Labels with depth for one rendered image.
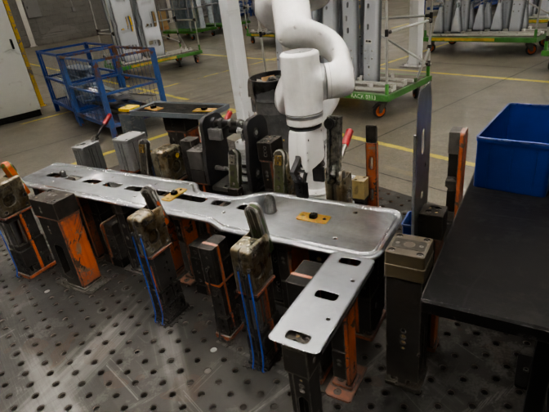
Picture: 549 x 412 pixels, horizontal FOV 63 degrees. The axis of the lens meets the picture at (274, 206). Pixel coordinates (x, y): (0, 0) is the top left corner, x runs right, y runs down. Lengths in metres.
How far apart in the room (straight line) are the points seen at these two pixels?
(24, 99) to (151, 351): 7.07
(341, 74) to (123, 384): 0.90
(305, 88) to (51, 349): 1.00
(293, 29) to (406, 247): 0.54
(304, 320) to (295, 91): 0.47
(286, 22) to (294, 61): 0.14
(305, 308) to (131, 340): 0.65
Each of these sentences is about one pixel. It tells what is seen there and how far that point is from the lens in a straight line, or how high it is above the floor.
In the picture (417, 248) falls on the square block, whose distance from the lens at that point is 0.91.
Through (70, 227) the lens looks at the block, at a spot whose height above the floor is 0.93.
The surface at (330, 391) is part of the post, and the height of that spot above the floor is 0.70.
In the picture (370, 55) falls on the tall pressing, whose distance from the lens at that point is 5.63.
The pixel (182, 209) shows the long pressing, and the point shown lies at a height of 1.00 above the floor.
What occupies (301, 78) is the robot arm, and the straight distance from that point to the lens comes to 0.97.
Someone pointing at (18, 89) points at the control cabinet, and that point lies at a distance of 8.12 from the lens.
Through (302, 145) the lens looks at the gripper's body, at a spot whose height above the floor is 1.21.
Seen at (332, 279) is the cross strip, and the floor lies 1.00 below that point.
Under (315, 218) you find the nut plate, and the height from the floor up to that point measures 1.00.
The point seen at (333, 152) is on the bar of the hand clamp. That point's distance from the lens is 1.21.
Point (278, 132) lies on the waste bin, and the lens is 4.36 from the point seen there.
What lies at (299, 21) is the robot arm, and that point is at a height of 1.46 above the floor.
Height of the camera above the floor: 1.55
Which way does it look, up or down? 27 degrees down
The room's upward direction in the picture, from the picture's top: 7 degrees counter-clockwise
